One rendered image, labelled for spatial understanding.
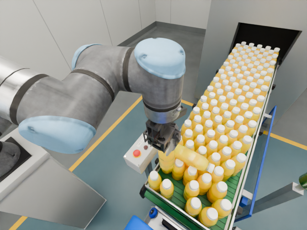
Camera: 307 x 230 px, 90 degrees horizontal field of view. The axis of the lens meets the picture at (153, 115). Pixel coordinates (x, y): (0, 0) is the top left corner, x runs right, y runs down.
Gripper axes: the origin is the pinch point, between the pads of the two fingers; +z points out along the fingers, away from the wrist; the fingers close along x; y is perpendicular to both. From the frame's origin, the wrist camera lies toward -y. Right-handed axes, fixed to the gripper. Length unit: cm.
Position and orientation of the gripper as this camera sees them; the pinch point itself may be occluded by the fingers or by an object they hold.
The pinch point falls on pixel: (166, 144)
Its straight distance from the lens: 57.0
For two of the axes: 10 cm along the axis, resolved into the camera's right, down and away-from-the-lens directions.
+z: 0.6, 6.5, 7.6
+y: -5.6, 6.5, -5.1
